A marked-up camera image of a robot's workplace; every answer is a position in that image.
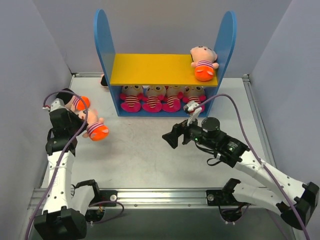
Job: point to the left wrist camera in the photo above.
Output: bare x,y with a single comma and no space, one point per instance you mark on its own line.
55,105

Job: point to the white plush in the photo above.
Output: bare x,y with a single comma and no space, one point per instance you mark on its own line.
194,93
131,96
153,98

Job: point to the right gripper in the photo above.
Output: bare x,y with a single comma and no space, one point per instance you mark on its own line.
180,135

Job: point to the black-haired doll behind shelf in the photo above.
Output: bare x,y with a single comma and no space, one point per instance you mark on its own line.
103,82

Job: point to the aluminium front rail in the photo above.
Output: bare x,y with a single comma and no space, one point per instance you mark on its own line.
144,198

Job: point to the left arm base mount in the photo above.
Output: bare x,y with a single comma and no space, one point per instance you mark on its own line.
108,196

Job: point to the blue and yellow toy shelf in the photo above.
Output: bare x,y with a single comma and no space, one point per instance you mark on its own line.
148,69

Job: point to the aluminium back rail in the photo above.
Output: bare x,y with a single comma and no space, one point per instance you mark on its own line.
87,74

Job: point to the black-haired doll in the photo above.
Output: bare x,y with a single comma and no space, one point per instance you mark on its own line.
96,129
204,62
103,82
73,102

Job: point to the pink plush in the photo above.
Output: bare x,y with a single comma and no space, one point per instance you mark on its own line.
172,99

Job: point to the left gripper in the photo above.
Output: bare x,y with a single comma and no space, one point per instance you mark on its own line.
75,119

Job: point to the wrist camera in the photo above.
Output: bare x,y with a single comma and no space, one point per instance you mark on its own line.
193,109
55,105

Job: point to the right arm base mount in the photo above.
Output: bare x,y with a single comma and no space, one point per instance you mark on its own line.
224,196

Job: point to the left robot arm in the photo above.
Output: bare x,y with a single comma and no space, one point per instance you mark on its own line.
63,215

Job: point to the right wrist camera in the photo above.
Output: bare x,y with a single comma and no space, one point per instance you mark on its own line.
193,109

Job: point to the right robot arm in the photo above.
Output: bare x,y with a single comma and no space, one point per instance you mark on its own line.
293,200

